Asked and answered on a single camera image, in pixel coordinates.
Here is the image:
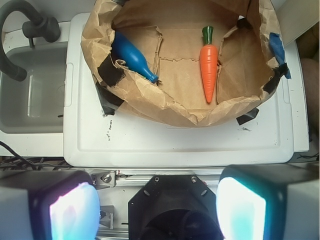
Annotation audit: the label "grey sink basin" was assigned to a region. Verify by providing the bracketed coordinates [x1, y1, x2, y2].
[0, 42, 67, 134]

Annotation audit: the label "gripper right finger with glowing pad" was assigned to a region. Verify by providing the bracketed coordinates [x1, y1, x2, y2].
[216, 164, 320, 240]

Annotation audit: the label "brown paper bag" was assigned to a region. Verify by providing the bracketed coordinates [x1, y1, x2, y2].
[81, 0, 286, 128]

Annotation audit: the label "blue tape strip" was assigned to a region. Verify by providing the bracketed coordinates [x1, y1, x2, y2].
[269, 32, 292, 80]

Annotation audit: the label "blue plastic bottle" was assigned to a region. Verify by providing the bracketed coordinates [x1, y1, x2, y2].
[111, 31, 159, 84]

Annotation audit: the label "orange toy carrot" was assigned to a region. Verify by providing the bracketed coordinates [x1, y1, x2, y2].
[199, 25, 218, 104]

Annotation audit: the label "white plastic tray lid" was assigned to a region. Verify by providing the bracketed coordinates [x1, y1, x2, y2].
[63, 13, 309, 169]

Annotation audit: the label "aluminium frame rail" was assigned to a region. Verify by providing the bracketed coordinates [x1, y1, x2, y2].
[85, 167, 224, 189]

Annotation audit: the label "black cables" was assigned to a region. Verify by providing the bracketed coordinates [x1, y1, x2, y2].
[0, 141, 70, 172]

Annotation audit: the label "grey faucet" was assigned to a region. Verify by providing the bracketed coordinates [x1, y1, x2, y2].
[0, 0, 61, 82]

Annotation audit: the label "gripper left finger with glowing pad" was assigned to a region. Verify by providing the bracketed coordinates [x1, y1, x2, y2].
[0, 170, 100, 240]

